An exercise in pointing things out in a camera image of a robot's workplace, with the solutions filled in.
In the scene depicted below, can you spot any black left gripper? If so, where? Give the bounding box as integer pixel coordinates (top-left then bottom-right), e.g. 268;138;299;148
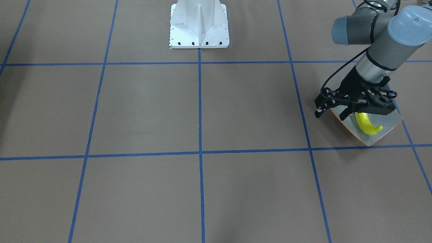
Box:
315;67;398;120

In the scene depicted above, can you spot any bright yellow-green banana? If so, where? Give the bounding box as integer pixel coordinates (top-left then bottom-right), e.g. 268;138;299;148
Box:
355;112;383;135

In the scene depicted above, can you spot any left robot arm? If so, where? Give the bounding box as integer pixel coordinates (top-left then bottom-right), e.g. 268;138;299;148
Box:
315;0;432;120

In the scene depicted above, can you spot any blue square plate orange rim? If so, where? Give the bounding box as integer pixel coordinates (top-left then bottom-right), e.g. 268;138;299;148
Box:
331;106;403;146

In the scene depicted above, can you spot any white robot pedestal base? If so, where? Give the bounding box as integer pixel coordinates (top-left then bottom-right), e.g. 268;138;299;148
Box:
169;0;230;49

